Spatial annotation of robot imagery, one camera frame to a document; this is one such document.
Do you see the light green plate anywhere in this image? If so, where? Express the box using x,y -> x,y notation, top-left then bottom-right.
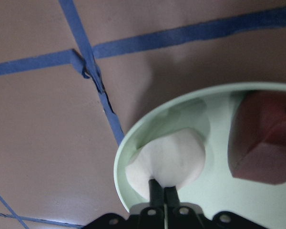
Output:
113,82 -> 286,229

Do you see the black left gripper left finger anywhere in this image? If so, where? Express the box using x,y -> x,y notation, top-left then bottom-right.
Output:
148,179 -> 164,208

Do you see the white bun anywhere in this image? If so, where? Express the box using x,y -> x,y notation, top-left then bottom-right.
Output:
125,128 -> 206,199

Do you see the brown bun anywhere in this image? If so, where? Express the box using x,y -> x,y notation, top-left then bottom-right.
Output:
228,91 -> 286,185

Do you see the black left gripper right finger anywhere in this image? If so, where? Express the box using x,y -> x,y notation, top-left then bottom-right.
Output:
165,187 -> 180,207

